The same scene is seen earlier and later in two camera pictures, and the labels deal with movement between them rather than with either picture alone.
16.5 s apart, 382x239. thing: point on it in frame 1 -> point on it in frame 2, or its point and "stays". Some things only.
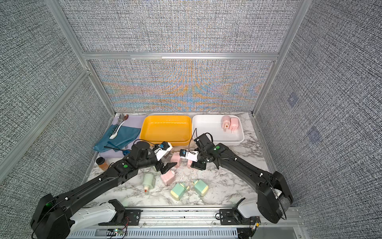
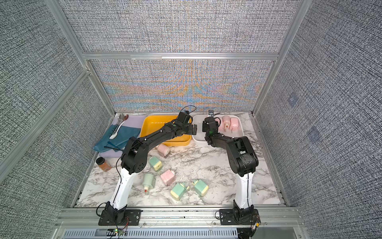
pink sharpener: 225,122 stays
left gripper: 167,167 -> 191,132
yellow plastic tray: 176,130 stays
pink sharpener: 234,124 stays
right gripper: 197,165 -> 204,125
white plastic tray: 203,124 stays
